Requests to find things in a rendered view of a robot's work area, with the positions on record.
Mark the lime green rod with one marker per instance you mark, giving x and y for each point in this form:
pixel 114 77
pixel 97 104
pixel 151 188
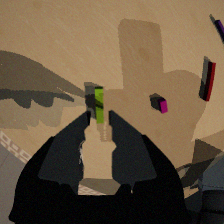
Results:
pixel 99 104

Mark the small magenta block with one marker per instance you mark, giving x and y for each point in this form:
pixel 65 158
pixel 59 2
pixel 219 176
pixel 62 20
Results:
pixel 162 105

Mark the dark red rod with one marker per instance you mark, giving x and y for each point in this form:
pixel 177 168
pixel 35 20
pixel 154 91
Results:
pixel 209 81

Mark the purple rod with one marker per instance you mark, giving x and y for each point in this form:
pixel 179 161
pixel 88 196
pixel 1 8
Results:
pixel 220 28

